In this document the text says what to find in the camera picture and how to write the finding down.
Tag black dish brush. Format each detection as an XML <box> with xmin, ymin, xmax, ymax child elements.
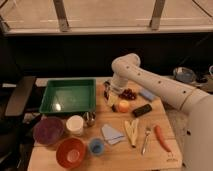
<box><xmin>104</xmin><ymin>81</ymin><xmax>116</xmax><ymax>112</ymax></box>

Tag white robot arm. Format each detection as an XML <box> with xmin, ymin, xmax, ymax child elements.
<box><xmin>110</xmin><ymin>53</ymin><xmax>213</xmax><ymax>171</ymax></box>

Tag red bowl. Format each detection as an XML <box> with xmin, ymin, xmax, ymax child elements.
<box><xmin>56</xmin><ymin>138</ymin><xmax>86</xmax><ymax>169</ymax></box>

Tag purple bowl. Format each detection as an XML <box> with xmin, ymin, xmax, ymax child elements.
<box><xmin>33</xmin><ymin>117</ymin><xmax>64</xmax><ymax>145</ymax></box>

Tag metal bowl on shelf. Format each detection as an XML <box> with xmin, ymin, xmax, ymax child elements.
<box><xmin>173</xmin><ymin>67</ymin><xmax>196</xmax><ymax>83</ymax></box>

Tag orange round fruit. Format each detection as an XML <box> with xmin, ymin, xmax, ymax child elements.
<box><xmin>118</xmin><ymin>100</ymin><xmax>130</xmax><ymax>113</ymax></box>

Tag dark red grapes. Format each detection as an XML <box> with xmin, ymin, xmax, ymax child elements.
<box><xmin>119</xmin><ymin>88</ymin><xmax>137</xmax><ymax>100</ymax></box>

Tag metal shaker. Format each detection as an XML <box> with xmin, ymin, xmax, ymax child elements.
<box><xmin>83</xmin><ymin>112</ymin><xmax>96</xmax><ymax>127</ymax></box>

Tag black rectangular block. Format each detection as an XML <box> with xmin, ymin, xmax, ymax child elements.
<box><xmin>132</xmin><ymin>104</ymin><xmax>152</xmax><ymax>117</ymax></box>

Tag blue sponge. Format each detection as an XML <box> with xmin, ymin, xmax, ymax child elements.
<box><xmin>139</xmin><ymin>89</ymin><xmax>155</xmax><ymax>101</ymax></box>

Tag blue folded cloth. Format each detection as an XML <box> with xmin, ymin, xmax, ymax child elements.
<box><xmin>101</xmin><ymin>124</ymin><xmax>125</xmax><ymax>145</ymax></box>

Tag white cup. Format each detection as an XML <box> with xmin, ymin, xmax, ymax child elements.
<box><xmin>66</xmin><ymin>115</ymin><xmax>84</xmax><ymax>135</ymax></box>

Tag silver fork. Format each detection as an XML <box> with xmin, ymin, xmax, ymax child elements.
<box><xmin>141</xmin><ymin>127</ymin><xmax>151</xmax><ymax>155</ymax></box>

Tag green plastic tray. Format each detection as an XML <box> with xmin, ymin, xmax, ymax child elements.
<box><xmin>39</xmin><ymin>79</ymin><xmax>96</xmax><ymax>115</ymax></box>

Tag small blue cup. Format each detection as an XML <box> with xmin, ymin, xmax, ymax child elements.
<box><xmin>88</xmin><ymin>138</ymin><xmax>104</xmax><ymax>156</ymax></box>

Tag orange carrot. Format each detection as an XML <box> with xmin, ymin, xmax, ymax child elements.
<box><xmin>154</xmin><ymin>125</ymin><xmax>171</xmax><ymax>153</ymax></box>

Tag black office chair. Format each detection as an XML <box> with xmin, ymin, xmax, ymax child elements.
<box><xmin>0</xmin><ymin>32</ymin><xmax>36</xmax><ymax>171</ymax></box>

